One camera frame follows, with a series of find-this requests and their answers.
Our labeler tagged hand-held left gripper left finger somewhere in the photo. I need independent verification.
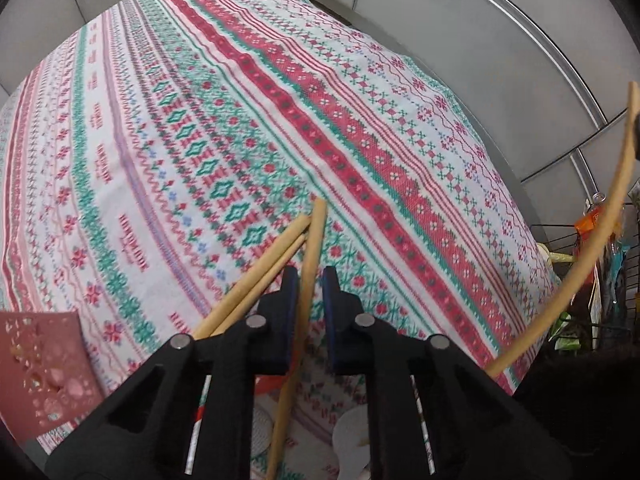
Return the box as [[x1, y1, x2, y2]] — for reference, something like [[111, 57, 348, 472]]
[[45, 265, 301, 480]]

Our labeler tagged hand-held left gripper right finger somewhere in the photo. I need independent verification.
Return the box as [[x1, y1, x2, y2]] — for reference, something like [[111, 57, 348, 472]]
[[321, 266, 573, 480]]

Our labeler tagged wooden chopstick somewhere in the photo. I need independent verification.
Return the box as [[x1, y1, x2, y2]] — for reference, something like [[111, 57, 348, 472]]
[[485, 80, 640, 378], [265, 197, 328, 480], [191, 214, 312, 339], [210, 234, 307, 337]]

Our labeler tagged pink perforated utensil holder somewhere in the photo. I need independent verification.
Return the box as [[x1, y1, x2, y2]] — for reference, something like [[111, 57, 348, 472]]
[[0, 310, 103, 443]]

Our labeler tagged orange snack packet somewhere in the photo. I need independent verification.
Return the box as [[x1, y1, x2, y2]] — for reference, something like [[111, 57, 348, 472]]
[[574, 209, 602, 235]]

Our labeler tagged white spoon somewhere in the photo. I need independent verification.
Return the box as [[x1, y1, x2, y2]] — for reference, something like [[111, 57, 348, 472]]
[[332, 405, 373, 480]]

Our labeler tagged white mesh strainer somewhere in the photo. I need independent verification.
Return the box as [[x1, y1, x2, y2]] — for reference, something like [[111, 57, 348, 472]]
[[251, 404, 277, 463]]

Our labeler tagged teal packet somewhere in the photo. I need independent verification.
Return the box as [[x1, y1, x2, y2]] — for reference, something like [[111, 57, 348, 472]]
[[609, 239, 632, 303]]

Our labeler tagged red green patterned tablecloth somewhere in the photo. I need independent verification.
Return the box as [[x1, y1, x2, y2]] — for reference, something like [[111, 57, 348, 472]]
[[0, 0, 563, 480]]

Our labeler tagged black wire rack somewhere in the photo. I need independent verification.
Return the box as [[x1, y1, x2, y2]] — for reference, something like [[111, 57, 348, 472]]
[[530, 195, 640, 356]]

